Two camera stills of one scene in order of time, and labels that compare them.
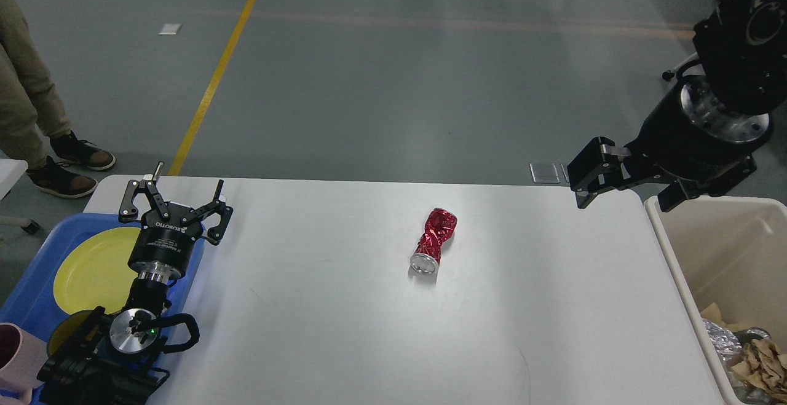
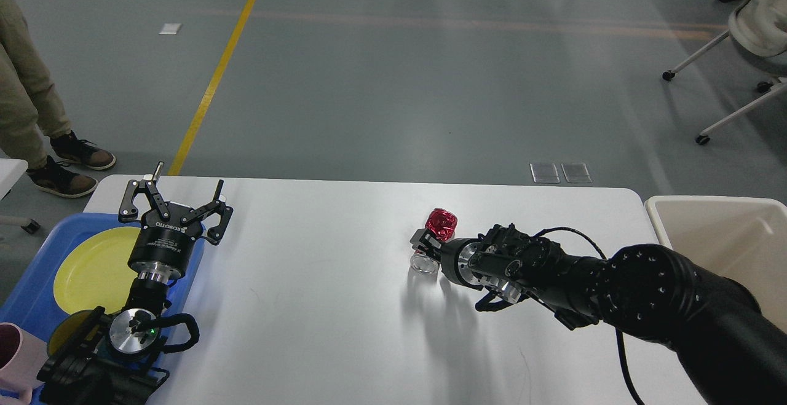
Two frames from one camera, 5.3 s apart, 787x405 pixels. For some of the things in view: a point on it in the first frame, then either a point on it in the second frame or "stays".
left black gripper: [162, 249] stays
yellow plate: [96, 273] stays
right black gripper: [688, 138] → [454, 254]
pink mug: [22, 354] stays
